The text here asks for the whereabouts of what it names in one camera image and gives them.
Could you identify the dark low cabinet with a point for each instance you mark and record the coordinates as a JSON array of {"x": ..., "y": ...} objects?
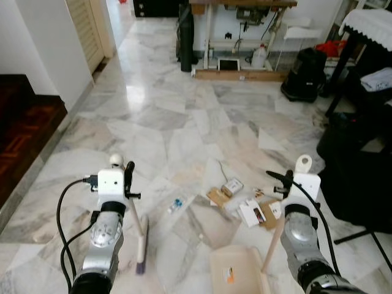
[{"x": 156, "y": 7}]

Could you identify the white plastic stool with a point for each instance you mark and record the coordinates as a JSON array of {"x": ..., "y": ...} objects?
[{"x": 303, "y": 32}]

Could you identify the white framed tablet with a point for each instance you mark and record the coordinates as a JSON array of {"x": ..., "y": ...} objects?
[{"x": 228, "y": 64}]

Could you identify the folded pale blue cloth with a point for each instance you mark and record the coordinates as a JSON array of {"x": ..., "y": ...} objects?
[{"x": 378, "y": 79}]

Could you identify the beige louvred door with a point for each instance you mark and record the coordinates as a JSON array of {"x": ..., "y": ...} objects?
[{"x": 86, "y": 30}]

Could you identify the dark wooden step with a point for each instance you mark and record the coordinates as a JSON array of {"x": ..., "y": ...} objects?
[{"x": 27, "y": 135}]

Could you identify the wooden sewing machine table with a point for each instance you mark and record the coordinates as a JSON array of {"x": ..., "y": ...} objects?
[{"x": 242, "y": 75}]

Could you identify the small grey white box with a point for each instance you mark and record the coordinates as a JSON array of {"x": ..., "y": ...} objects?
[{"x": 233, "y": 187}]

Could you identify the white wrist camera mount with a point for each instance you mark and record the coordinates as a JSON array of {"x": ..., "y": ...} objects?
[
  {"x": 111, "y": 184},
  {"x": 307, "y": 188}
]

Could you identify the red bag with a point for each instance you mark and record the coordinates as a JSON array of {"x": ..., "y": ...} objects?
[{"x": 331, "y": 48}]

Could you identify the blue and white wrapper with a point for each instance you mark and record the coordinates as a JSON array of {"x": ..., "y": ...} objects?
[{"x": 177, "y": 204}]

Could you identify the white carton with dark window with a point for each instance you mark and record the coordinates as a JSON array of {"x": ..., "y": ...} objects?
[{"x": 250, "y": 213}]

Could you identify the tall black cylinder bag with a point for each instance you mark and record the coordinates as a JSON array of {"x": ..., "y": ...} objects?
[{"x": 186, "y": 43}]

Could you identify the black covered chair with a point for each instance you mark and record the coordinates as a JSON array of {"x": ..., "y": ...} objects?
[{"x": 355, "y": 177}]

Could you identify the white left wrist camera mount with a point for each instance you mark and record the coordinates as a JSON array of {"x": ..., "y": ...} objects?
[{"x": 111, "y": 184}]

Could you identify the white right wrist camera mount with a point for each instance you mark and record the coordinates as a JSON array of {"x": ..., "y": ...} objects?
[{"x": 307, "y": 188}]

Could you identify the white lace tablecloth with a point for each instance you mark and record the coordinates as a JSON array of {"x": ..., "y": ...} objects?
[{"x": 370, "y": 27}]

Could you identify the white plastic jug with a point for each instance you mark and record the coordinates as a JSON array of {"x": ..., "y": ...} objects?
[{"x": 260, "y": 58}]

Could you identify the black vacuum cleaner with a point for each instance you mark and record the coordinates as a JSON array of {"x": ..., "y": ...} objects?
[{"x": 304, "y": 76}]

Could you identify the dark wooden table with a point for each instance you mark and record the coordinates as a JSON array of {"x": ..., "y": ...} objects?
[{"x": 343, "y": 73}]

